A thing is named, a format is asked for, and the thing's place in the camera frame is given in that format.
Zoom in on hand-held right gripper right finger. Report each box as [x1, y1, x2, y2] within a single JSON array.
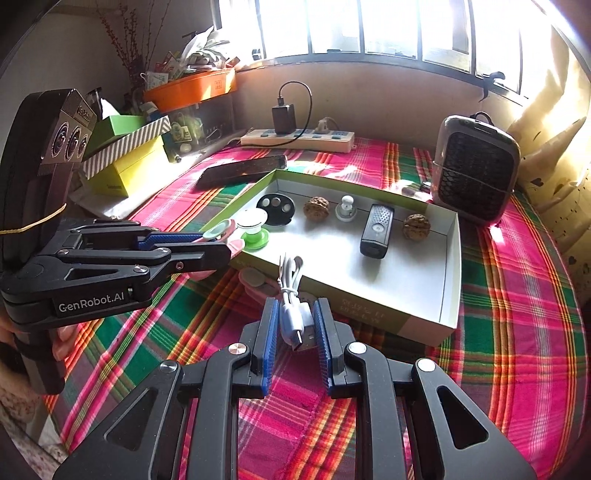
[[314, 298, 539, 480]]

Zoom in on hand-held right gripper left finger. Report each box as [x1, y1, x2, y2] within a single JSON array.
[[53, 298, 280, 480]]

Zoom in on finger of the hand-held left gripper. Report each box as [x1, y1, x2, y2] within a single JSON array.
[[59, 220, 206, 251], [27, 242, 232, 291]]

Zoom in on white usb cable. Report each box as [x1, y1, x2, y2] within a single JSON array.
[[277, 253, 319, 352]]

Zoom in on pink cable winder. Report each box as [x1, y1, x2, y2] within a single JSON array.
[[238, 268, 289, 301], [187, 218, 245, 281]]

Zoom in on shallow cardboard box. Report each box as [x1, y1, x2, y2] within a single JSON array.
[[198, 168, 462, 347]]

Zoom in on green spool white top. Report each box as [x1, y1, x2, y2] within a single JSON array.
[[236, 209, 271, 252]]

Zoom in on brown walnut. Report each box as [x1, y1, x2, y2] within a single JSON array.
[[402, 213, 432, 241], [302, 196, 331, 222]]

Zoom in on small white knob holder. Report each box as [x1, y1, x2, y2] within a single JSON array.
[[335, 195, 357, 222]]

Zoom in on person's left hand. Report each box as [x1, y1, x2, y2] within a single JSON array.
[[51, 319, 80, 363]]

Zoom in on yellow cardboard box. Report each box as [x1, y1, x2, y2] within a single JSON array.
[[83, 136, 169, 199]]

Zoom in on black oval holder metal discs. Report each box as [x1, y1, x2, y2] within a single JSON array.
[[255, 193, 296, 227]]

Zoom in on striped cardboard box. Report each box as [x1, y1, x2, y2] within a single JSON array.
[[81, 115, 171, 178]]

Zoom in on green tissue box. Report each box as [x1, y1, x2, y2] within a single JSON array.
[[85, 99, 158, 155]]

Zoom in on cluster of small trinkets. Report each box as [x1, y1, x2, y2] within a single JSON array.
[[161, 104, 241, 162]]

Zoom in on small black rectangular device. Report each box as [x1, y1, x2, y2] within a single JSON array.
[[359, 204, 395, 260]]

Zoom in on orange plastic tray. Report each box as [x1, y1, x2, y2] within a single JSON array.
[[142, 68, 238, 112]]

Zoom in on beige power strip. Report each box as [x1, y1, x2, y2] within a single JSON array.
[[240, 128, 356, 154]]

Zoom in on black charger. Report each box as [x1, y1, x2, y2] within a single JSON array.
[[271, 104, 296, 136]]

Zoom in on dried red branches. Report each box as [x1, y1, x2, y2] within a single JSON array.
[[95, 0, 171, 88]]

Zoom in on plaid blanket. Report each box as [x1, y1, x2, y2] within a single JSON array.
[[41, 136, 587, 480]]

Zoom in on pile of papers and packets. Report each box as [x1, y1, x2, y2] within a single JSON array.
[[145, 25, 241, 90]]

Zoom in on grey portable heater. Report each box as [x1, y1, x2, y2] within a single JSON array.
[[429, 112, 522, 226]]

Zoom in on window with metal bars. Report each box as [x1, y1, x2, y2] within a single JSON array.
[[215, 0, 532, 100]]

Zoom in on cream heart print curtain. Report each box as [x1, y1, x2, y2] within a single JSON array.
[[505, 23, 591, 278]]

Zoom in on black charger cable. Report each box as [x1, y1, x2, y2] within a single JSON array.
[[277, 80, 315, 139]]

